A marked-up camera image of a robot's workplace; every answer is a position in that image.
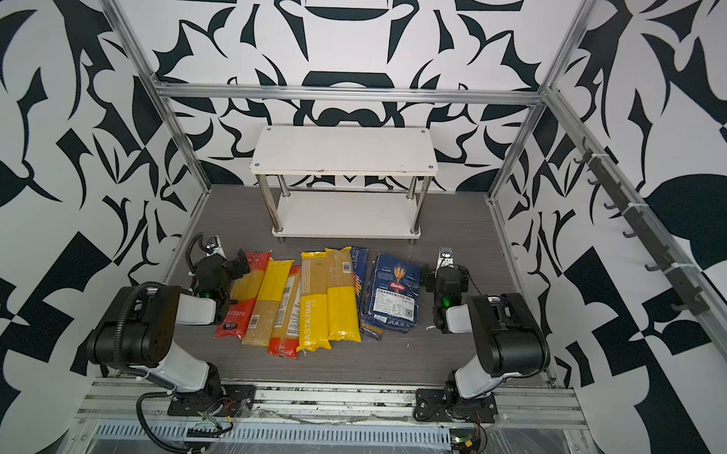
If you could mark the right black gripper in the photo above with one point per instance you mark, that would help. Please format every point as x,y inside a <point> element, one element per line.
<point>432,277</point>

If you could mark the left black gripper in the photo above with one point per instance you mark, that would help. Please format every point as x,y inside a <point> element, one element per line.
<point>233,266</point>

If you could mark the blue Barilla multipack bag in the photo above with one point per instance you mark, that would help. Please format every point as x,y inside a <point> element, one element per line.
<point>393,296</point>

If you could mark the blue Barilla spaghetti box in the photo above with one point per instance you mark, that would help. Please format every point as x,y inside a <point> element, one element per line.
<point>360,258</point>

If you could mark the yellow Pastatime spaghetti bag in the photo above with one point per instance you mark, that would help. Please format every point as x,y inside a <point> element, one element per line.
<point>313,321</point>

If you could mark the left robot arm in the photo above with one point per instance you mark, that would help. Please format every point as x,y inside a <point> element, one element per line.
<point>136,337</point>

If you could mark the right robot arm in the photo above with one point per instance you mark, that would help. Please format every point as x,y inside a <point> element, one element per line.
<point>508,341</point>

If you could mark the white two-tier shelf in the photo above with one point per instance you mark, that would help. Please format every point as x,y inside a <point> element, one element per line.
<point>285,152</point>

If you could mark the blue De Cecco spaghetti bag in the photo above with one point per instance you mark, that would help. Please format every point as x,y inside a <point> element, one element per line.
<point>366,327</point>

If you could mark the red clear spaghetti bag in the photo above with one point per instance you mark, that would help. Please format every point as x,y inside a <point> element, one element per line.
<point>286,333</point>

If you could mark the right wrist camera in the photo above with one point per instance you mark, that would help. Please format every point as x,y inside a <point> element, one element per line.
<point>446,258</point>

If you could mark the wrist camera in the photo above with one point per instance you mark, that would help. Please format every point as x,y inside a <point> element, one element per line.
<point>212,246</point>
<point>446,258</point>

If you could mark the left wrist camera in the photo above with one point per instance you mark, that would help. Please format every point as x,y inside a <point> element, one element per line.
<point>212,246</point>

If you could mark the white cable duct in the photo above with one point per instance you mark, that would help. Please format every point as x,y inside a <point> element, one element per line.
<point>344,435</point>

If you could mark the wall hook rail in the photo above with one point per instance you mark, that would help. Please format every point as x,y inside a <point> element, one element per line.
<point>647,228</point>

